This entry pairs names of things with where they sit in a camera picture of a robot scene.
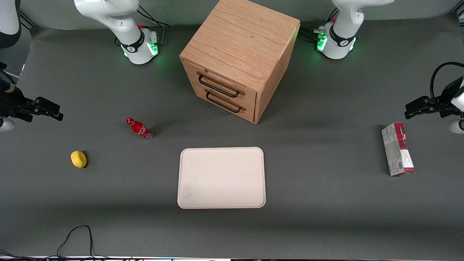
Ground red cola bottle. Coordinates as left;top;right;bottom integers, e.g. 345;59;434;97
126;117;153;140

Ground black wire drawer handle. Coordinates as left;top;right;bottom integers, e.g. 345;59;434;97
205;90;247;114
197;71;246;99

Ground black cable loop on table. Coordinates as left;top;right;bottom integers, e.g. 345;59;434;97
57;225;95;258

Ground beige rectangular tray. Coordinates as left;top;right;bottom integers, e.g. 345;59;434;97
177;147;266;209

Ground black left wrist camera cable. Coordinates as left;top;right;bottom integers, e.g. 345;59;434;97
430;62;464;105

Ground yellow lemon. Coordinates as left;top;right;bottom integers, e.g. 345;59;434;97
70;150;87;168

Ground grey and red carton box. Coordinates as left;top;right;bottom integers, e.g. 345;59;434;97
381;123;415;177

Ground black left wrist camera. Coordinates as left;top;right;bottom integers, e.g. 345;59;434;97
440;77;464;99

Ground black aluminium frame rail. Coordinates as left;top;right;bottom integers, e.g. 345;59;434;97
20;11;37;29

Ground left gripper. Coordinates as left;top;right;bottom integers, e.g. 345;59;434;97
405;95;464;134

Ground oak wooden drawer cabinet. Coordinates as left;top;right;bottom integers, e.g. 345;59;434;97
179;0;301;125

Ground black right arm base cables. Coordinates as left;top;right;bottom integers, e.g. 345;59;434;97
136;4;171;46

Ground black left arm base cables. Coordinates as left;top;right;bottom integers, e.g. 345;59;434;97
299;7;339;40

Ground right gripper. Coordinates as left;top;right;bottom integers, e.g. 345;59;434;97
0;96;64;132

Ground black arm base cables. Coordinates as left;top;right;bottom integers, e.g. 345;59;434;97
299;7;339;40
136;4;171;46

